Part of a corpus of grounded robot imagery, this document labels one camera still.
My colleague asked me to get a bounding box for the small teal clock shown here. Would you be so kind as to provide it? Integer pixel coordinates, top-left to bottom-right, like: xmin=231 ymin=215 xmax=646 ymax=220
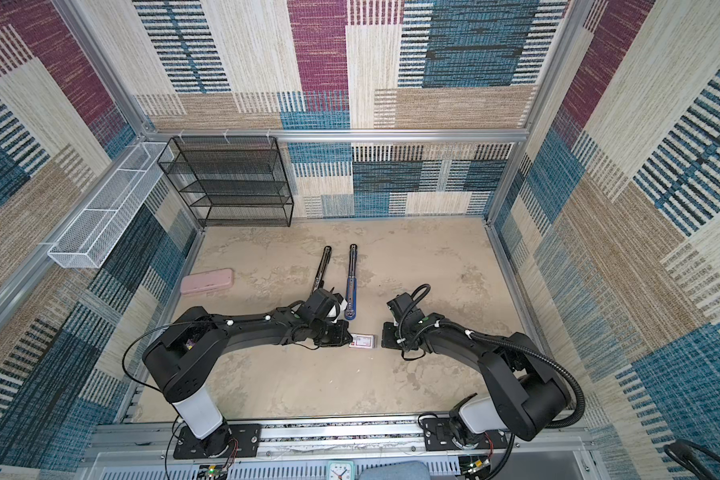
xmin=326 ymin=460 xmax=356 ymax=480

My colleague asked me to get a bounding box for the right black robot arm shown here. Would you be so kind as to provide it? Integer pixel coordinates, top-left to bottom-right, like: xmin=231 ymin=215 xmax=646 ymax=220
xmin=381 ymin=315 xmax=586 ymax=441

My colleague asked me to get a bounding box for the black stapler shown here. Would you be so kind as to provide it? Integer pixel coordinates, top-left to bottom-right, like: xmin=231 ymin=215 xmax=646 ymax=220
xmin=311 ymin=245 xmax=332 ymax=291

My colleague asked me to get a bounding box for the blue stapler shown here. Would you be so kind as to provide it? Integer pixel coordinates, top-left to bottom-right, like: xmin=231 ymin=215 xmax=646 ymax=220
xmin=344 ymin=244 xmax=358 ymax=321

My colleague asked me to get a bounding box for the aluminium mounting rail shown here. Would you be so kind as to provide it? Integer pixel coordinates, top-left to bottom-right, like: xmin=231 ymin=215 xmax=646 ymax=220
xmin=83 ymin=409 xmax=589 ymax=463

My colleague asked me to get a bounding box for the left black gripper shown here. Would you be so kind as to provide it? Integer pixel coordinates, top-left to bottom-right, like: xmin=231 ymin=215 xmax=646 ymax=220
xmin=310 ymin=320 xmax=355 ymax=346

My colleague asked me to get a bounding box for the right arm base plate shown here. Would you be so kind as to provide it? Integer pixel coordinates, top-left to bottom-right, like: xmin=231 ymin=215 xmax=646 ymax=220
xmin=417 ymin=412 xmax=509 ymax=451

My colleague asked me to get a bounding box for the white wire mesh basket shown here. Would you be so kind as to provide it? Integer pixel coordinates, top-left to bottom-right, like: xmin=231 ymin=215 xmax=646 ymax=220
xmin=48 ymin=142 xmax=165 ymax=269

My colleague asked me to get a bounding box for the black cable bottom right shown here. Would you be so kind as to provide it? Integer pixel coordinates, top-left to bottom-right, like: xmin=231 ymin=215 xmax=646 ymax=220
xmin=663 ymin=439 xmax=720 ymax=480

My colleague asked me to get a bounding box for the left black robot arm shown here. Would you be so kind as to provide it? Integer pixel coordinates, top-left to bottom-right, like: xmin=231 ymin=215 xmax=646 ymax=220
xmin=142 ymin=304 xmax=353 ymax=441

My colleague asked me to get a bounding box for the black wire shelf rack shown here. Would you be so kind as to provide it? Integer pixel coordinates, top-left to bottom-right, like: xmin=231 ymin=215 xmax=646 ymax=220
xmin=157 ymin=136 xmax=294 ymax=228

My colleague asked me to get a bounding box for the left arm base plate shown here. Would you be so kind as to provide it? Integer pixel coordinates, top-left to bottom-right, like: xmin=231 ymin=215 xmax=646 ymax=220
xmin=171 ymin=423 xmax=262 ymax=460

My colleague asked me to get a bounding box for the red white staples box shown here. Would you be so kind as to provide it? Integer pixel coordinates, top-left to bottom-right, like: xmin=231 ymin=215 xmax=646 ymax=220
xmin=350 ymin=334 xmax=375 ymax=349

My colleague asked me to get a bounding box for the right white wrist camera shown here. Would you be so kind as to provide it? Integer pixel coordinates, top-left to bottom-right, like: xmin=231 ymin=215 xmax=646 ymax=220
xmin=387 ymin=293 xmax=424 ymax=325

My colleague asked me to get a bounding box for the pink pencil case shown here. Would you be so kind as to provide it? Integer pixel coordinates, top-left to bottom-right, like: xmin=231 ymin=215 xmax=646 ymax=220
xmin=180 ymin=268 xmax=234 ymax=295

